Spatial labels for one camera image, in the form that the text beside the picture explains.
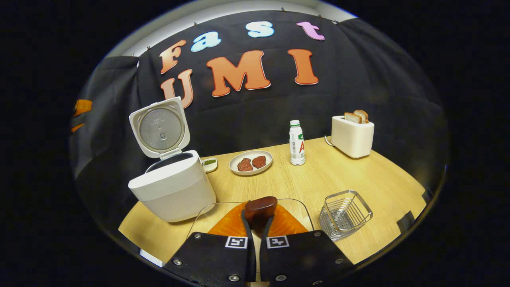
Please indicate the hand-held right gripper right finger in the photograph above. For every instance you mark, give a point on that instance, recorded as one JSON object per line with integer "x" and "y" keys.
{"x": 303, "y": 259}

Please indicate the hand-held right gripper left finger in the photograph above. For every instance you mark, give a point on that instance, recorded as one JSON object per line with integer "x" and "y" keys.
{"x": 211, "y": 259}

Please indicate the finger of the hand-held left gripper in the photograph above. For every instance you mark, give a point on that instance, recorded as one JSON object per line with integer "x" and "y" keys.
{"x": 81, "y": 108}

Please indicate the glass rice container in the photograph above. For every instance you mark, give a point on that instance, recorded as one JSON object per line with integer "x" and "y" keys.
{"x": 223, "y": 211}

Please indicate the brown wooden spoon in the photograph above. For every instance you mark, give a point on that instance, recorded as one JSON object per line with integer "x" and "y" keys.
{"x": 261, "y": 207}

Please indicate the white rice cooker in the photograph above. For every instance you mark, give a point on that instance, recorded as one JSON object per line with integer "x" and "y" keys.
{"x": 175, "y": 191}

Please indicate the white box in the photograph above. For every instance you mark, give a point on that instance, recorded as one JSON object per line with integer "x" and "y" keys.
{"x": 153, "y": 258}

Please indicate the white round plate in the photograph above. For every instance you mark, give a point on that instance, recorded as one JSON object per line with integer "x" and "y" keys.
{"x": 251, "y": 173}

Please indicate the white divided bean dish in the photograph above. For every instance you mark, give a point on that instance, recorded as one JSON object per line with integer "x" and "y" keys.
{"x": 210, "y": 162}

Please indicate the red meat piece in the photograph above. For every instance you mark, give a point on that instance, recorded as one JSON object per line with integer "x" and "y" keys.
{"x": 259, "y": 162}
{"x": 245, "y": 165}

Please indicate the white drink bottle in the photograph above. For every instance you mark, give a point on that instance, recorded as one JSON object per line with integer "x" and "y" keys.
{"x": 297, "y": 147}

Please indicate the cream toaster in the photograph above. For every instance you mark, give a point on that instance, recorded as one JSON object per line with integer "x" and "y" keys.
{"x": 352, "y": 139}

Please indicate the toasted bread slice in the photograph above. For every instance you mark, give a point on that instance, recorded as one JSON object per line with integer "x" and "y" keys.
{"x": 352, "y": 118}
{"x": 363, "y": 115}

